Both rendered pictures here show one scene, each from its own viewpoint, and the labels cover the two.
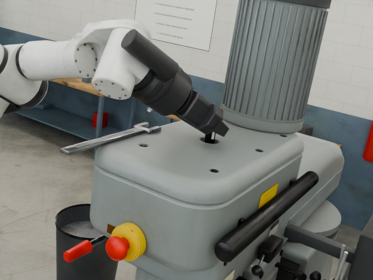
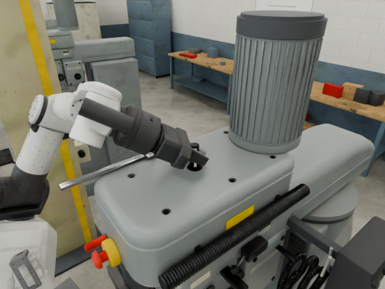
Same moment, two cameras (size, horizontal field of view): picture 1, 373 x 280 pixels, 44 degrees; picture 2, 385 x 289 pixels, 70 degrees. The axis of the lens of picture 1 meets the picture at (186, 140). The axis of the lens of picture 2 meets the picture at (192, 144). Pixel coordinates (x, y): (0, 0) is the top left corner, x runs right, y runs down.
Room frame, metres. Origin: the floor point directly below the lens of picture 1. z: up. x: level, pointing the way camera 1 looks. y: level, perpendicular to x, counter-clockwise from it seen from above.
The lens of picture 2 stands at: (0.36, -0.25, 2.26)
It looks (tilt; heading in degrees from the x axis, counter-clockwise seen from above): 30 degrees down; 23
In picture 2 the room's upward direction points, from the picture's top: straight up
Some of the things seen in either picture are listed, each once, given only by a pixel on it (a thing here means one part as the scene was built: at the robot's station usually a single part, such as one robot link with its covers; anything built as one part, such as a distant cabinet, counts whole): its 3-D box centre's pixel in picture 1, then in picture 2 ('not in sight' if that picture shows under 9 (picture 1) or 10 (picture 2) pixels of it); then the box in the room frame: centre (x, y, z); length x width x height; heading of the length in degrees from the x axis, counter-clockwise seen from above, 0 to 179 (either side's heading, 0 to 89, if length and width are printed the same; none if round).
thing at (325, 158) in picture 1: (277, 181); (298, 171); (1.29, -0.29, 1.66); 0.80 x 0.23 x 0.20; 150
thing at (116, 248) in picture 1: (119, 246); (100, 258); (0.64, 0.08, 1.76); 0.04 x 0.03 x 0.04; 60
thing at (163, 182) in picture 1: (206, 175); (199, 190); (0.87, -0.05, 1.81); 0.47 x 0.26 x 0.16; 150
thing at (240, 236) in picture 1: (275, 206); (246, 226); (0.81, -0.19, 1.79); 0.45 x 0.04 x 0.04; 150
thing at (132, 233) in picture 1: (128, 241); (110, 252); (0.66, 0.07, 1.76); 0.06 x 0.02 x 0.06; 60
